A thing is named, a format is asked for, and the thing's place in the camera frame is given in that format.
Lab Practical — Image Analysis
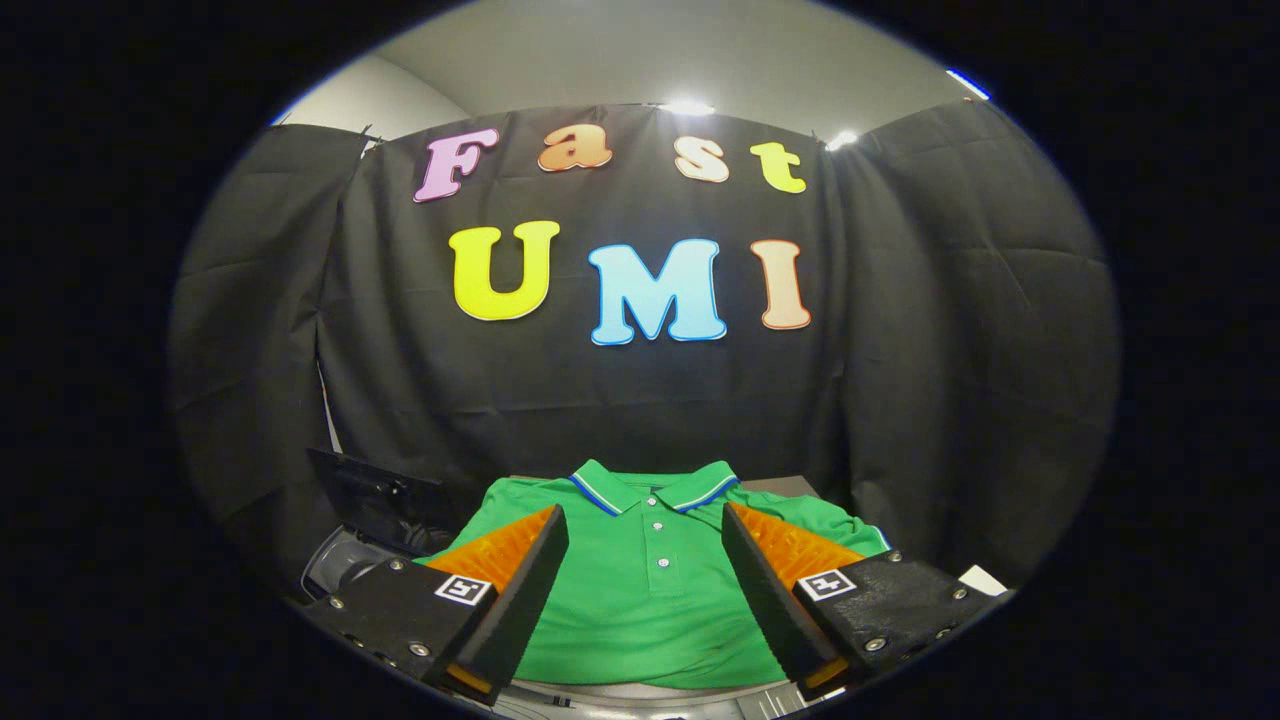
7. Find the beige cabinet with dark frame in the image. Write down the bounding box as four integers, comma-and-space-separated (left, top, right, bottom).
500, 475, 833, 720

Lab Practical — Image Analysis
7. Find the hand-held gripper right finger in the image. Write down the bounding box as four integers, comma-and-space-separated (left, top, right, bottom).
720, 501, 1012, 702

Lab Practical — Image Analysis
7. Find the white flat board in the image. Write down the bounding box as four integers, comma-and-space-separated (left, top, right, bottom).
957, 564, 1010, 599

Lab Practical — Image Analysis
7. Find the green polo shirt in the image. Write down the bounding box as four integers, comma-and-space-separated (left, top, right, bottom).
415, 458, 892, 691

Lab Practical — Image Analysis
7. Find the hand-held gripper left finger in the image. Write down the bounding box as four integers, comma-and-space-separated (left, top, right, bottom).
303, 504, 572, 707

